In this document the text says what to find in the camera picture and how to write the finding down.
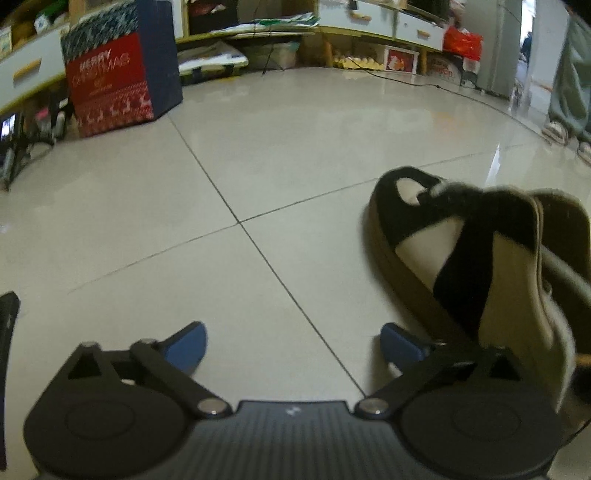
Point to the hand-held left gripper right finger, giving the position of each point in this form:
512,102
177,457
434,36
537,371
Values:
401,346

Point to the framed red picture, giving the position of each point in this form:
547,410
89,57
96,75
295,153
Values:
401,60

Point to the wooden cabinet with white drawers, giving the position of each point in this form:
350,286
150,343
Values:
27,69

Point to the red plastic bag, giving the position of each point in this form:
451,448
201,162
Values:
461,44

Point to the black and beige shoe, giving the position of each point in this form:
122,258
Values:
461,258

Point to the white printed sack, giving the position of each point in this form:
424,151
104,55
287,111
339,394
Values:
445,69

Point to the Merry Christmas gift bag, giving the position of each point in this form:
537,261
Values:
111,74

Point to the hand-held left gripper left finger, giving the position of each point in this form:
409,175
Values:
187,348

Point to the white and green board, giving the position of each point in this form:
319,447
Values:
212,62

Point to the grey fridge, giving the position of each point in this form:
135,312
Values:
501,46

